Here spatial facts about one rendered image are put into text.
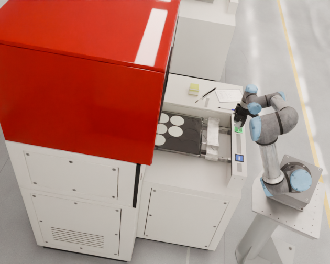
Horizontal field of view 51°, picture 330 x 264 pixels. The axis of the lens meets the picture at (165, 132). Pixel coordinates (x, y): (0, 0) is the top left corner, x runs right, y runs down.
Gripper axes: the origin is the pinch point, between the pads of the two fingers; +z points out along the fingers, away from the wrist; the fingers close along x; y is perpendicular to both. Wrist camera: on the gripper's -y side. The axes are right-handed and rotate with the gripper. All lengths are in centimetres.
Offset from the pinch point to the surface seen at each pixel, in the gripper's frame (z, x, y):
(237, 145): 2.4, 14.6, 1.8
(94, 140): -36, 66, 82
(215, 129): 9.9, -4.6, 15.0
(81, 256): 98, 65, 96
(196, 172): 16.0, 32.1, 25.1
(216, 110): 1.6, -15.2, 16.7
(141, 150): -35, 66, 59
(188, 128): 7.9, 0.7, 34.2
